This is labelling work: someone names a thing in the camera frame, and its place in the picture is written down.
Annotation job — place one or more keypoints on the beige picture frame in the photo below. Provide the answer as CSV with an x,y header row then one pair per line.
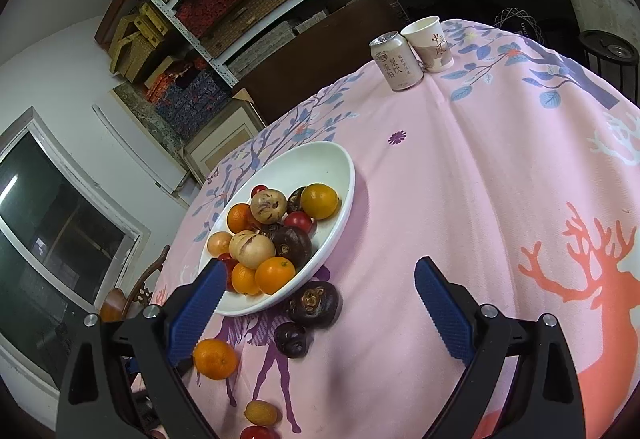
x,y
220,144

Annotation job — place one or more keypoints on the brown wooden board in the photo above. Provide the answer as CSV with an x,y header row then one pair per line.
x,y
310,64

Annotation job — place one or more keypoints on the white oval plate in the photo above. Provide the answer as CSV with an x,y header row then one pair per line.
x,y
330,169

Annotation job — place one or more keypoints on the dark purple mangosteen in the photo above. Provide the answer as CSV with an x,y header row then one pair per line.
x,y
315,304
291,340
269,229
292,246
296,199

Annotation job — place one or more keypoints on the stack of blue patterned boxes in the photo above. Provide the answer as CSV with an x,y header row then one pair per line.
x,y
190,99

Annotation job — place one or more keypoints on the silver drink can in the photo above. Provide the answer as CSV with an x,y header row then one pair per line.
x,y
397,64

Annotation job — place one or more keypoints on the printed paper cup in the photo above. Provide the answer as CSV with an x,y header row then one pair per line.
x,y
430,46

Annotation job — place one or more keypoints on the pile of yellow woven boxes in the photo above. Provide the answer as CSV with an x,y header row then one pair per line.
x,y
140,44

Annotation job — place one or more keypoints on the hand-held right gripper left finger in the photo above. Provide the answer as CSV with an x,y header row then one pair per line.
x,y
197,311

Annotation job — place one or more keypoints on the pink deer print tablecloth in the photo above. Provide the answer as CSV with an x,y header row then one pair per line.
x,y
450,219

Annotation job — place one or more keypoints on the small yellow green fruit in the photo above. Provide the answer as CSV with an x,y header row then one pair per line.
x,y
260,412

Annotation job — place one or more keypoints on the wooden chair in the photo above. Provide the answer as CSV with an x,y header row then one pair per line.
x,y
112,304

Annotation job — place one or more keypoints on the small red plum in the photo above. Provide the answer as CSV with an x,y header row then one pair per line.
x,y
258,433

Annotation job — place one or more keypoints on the pale pepino melon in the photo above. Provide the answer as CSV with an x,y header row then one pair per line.
x,y
268,205
220,243

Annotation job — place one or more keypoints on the black round stool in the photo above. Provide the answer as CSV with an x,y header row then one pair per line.
x,y
605,51

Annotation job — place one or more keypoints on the white metal shelf rack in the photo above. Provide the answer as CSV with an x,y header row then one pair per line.
x,y
210,61

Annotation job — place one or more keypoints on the yellow orange citrus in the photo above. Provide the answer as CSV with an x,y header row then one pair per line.
x,y
319,200
245,280

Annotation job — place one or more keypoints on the grey marble slab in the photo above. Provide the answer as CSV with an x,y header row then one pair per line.
x,y
150,119

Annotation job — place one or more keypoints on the white leaning board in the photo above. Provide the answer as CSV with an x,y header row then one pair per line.
x,y
140,149

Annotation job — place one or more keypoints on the large orange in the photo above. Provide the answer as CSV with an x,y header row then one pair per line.
x,y
275,275

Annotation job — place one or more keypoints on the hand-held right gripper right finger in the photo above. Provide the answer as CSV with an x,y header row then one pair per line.
x,y
442,311

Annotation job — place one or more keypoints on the striped pepino melon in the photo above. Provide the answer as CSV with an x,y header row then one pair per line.
x,y
251,249

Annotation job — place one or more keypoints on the white frame window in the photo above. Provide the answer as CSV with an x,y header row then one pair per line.
x,y
45,239

